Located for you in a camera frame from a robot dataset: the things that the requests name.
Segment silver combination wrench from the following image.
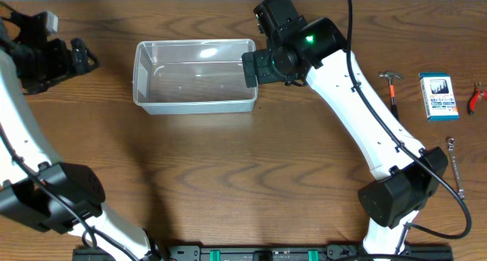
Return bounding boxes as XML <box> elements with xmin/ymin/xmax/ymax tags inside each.
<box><xmin>446</xmin><ymin>137</ymin><xmax>465</xmax><ymax>200</ymax></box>

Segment small claw hammer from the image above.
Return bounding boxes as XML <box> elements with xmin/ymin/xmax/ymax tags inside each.
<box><xmin>378</xmin><ymin>72</ymin><xmax>403</xmax><ymax>120</ymax></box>

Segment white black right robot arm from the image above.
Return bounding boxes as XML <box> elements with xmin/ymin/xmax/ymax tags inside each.
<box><xmin>242</xmin><ymin>0</ymin><xmax>448</xmax><ymax>260</ymax></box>

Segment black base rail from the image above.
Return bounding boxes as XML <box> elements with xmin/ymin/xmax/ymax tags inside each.
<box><xmin>72</xmin><ymin>244</ymin><xmax>454</xmax><ymax>261</ymax></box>

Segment red handled pliers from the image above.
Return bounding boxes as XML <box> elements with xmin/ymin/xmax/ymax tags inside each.
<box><xmin>467</xmin><ymin>81</ymin><xmax>486</xmax><ymax>115</ymax></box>

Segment clear plastic container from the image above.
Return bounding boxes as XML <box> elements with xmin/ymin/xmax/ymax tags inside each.
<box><xmin>132</xmin><ymin>39</ymin><xmax>258</xmax><ymax>115</ymax></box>

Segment blue white cardboard box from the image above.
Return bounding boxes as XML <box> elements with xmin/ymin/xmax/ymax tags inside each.
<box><xmin>419</xmin><ymin>72</ymin><xmax>460</xmax><ymax>121</ymax></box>

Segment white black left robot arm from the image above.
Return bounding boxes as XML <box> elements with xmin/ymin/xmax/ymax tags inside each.
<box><xmin>1</xmin><ymin>8</ymin><xmax>162</xmax><ymax>260</ymax></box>

